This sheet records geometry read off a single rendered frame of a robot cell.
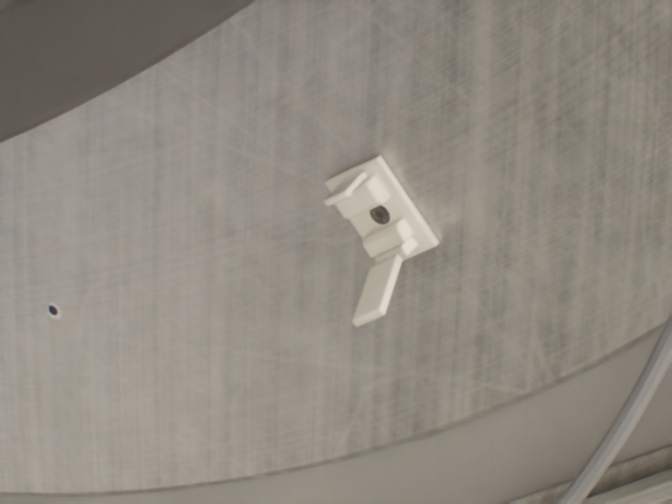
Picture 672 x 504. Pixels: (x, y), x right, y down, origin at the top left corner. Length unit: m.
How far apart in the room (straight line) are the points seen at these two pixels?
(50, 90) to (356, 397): 0.11
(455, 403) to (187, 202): 0.07
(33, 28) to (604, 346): 0.14
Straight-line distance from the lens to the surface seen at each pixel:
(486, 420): 0.97
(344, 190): 0.94
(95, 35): 0.90
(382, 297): 0.94
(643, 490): 0.95
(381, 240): 0.95
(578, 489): 0.93
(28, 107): 0.92
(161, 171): 0.97
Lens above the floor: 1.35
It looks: 36 degrees down
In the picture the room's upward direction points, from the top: 2 degrees clockwise
